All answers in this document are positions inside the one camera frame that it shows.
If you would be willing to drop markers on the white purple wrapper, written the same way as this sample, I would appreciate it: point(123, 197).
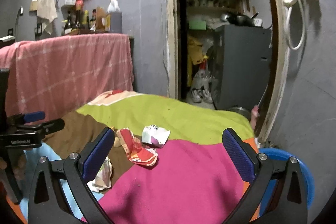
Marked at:
point(155, 135)

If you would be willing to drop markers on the blue plastic bucket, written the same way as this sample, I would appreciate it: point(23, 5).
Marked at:
point(291, 185)

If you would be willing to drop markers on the pink bottle on floor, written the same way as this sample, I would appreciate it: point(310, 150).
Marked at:
point(254, 116)

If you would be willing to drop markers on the green box on shelf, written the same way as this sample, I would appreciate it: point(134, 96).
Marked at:
point(197, 25)

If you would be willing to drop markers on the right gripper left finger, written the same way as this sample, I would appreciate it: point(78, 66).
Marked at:
point(47, 200)

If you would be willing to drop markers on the pink checked cloth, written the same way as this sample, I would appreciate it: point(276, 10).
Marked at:
point(58, 75)

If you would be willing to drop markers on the dark soy sauce bottle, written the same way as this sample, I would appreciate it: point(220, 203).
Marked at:
point(77, 23)

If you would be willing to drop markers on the beige hanging towel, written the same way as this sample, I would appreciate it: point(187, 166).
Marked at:
point(46, 11)

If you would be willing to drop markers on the colourful patchwork cloth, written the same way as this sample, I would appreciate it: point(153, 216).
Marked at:
point(193, 180)

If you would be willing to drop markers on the dark grey cabinet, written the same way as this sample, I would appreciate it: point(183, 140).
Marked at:
point(241, 66)

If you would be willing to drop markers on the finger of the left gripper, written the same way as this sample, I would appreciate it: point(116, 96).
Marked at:
point(21, 119)
point(50, 127)

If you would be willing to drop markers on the yellow bag in closet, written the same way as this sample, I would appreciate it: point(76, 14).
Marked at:
point(195, 56)

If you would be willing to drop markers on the red white wrapper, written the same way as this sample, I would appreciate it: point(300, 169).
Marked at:
point(135, 152)

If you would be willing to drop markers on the black wok pan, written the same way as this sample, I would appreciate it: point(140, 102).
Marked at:
point(241, 20)

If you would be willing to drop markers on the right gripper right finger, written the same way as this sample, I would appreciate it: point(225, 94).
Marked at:
point(251, 169)

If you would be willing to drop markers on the floral paper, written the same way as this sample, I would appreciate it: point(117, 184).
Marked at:
point(102, 181)

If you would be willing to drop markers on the steel bowl on floor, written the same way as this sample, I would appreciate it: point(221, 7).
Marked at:
point(242, 111)

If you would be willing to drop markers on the chrome faucet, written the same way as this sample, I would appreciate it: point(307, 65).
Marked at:
point(19, 14)

